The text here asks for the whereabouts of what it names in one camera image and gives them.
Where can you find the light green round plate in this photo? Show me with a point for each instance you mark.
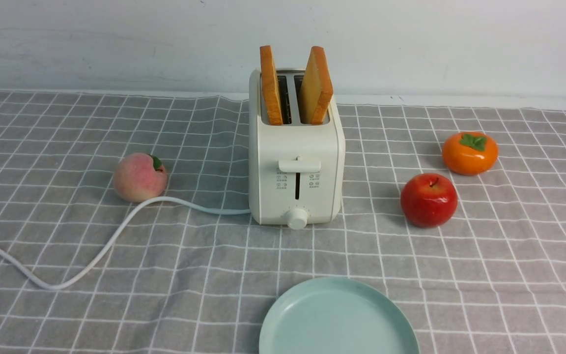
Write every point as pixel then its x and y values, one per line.
pixel 335 315

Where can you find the toast slice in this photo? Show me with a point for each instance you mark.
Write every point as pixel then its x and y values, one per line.
pixel 270 86
pixel 316 91

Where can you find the red fake apple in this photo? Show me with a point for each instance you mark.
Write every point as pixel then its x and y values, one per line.
pixel 428 200

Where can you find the grey checked tablecloth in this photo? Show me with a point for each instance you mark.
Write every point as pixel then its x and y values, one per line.
pixel 492 279

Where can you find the pink fake peach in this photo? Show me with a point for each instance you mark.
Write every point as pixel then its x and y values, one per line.
pixel 139 177

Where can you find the orange fake persimmon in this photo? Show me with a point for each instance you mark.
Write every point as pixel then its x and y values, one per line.
pixel 469 153

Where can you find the white two-slot toaster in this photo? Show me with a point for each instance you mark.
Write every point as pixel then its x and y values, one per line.
pixel 295 169

